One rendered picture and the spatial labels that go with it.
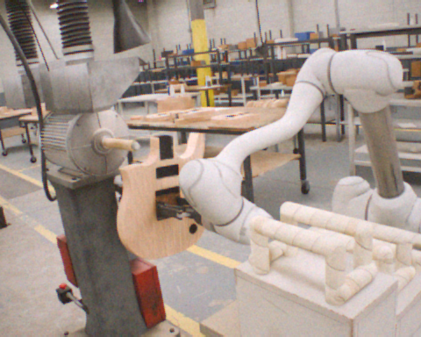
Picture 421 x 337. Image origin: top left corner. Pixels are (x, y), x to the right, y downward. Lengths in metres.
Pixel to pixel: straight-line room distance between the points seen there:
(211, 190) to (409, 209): 0.84
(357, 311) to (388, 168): 0.84
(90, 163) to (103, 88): 0.39
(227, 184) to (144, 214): 0.41
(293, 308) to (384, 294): 0.15
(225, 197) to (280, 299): 0.33
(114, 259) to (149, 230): 0.52
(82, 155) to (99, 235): 0.41
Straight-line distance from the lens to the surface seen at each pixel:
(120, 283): 1.88
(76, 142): 1.48
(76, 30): 1.35
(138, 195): 1.28
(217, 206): 0.98
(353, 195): 1.65
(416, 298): 0.87
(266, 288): 0.76
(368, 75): 1.23
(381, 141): 1.38
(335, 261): 0.64
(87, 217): 1.71
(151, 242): 1.35
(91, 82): 1.18
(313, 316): 0.71
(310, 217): 0.75
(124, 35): 1.37
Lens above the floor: 1.49
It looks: 15 degrees down
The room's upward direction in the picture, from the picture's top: 7 degrees counter-clockwise
